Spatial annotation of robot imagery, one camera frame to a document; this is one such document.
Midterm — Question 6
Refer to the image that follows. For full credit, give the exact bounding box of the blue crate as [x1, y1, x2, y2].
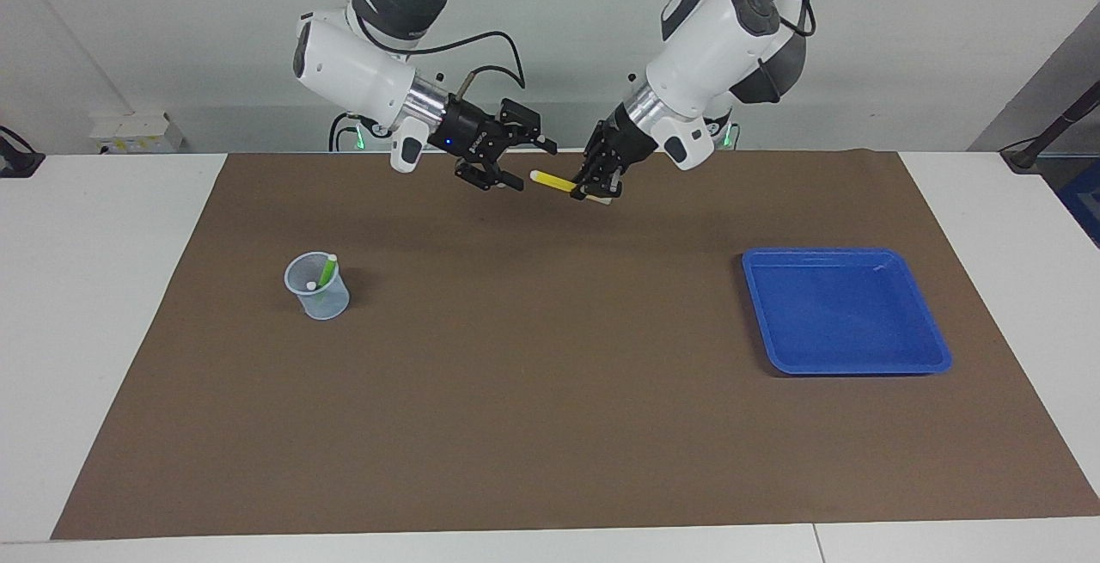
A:
[1055, 159, 1100, 248]

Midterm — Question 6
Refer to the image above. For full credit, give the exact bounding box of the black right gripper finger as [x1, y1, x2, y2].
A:
[454, 159, 523, 193]
[500, 99, 559, 156]

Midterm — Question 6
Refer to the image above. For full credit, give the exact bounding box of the black clamp mount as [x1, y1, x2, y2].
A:
[0, 126, 46, 179]

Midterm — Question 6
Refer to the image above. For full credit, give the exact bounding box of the brown table mat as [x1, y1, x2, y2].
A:
[50, 149, 1100, 541]

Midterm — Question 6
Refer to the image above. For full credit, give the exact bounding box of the black stand pole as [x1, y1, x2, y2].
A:
[1001, 82, 1100, 173]

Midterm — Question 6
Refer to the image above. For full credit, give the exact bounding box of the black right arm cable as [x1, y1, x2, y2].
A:
[348, 0, 527, 104]

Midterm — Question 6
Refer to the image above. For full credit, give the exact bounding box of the white power strip box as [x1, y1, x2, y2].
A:
[90, 112, 186, 154]

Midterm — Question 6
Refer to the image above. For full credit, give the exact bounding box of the blue plastic tray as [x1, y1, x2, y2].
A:
[742, 247, 953, 376]

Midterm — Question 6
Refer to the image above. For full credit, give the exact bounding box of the yellow pen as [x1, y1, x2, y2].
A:
[529, 169, 613, 205]

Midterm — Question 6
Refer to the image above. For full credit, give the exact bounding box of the translucent plastic cup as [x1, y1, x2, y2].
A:
[284, 251, 351, 321]

